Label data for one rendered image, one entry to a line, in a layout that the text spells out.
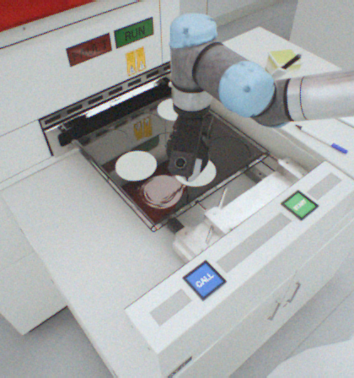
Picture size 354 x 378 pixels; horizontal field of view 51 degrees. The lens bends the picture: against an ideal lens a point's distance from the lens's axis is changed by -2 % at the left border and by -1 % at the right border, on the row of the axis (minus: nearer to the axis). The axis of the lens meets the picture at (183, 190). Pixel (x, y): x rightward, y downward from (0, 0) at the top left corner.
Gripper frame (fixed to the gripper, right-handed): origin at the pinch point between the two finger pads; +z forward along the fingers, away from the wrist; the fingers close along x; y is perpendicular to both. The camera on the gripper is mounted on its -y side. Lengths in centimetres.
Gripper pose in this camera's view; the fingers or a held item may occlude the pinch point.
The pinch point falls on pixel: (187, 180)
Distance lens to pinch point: 83.5
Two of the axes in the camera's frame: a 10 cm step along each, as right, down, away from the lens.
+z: 0.0, 6.4, 7.7
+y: 2.7, -7.4, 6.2
